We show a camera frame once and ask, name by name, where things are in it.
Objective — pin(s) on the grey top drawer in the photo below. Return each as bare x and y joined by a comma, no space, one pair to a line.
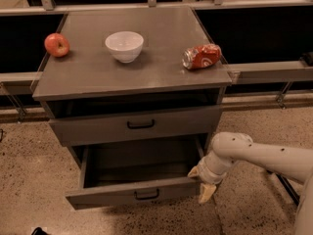
76,131

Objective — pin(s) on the black object on floor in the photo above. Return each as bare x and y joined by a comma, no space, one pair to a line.
39,231

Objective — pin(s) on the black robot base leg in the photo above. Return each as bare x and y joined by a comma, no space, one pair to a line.
292,193

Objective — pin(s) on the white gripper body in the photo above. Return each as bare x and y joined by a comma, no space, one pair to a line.
207,174

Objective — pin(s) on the crushed red soda can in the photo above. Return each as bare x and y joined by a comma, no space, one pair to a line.
201,57

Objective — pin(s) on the red apple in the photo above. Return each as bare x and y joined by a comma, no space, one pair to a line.
56,45

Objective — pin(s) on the white ceramic bowl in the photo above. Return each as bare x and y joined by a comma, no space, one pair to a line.
125,46

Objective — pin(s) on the grey drawer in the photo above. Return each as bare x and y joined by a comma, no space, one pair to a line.
133,172
76,131

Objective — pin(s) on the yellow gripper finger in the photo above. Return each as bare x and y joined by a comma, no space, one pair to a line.
206,192
194,172

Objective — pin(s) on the grey drawer cabinet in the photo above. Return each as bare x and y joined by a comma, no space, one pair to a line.
155,80

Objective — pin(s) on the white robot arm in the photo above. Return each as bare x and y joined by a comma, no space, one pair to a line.
294,163

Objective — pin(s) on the grey metal railing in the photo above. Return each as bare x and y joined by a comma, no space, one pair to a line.
14,84

